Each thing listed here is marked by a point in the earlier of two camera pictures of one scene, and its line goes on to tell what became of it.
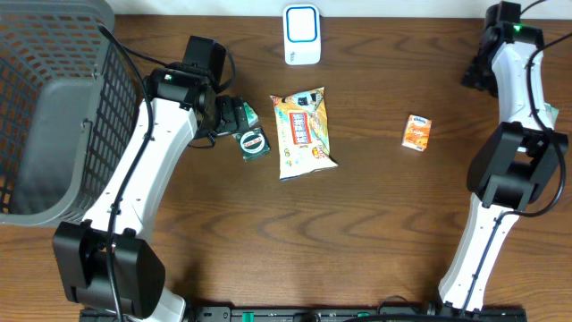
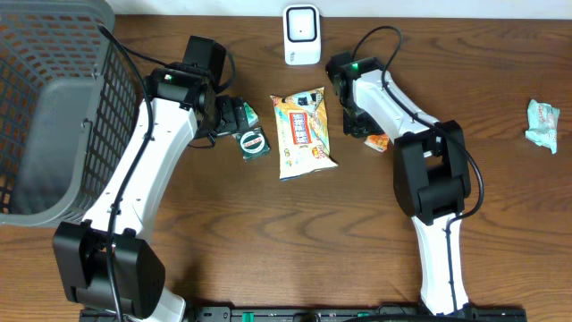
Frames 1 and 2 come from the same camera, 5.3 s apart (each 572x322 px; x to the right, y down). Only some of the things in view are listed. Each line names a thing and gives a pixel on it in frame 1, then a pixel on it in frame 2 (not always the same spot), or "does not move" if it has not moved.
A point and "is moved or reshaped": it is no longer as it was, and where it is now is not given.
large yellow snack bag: (302, 133) does not move
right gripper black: (477, 71) -> (354, 128)
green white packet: (252, 117) does not move
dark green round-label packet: (253, 143) does not move
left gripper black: (239, 116) does not move
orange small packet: (416, 132) is moved or reshaped
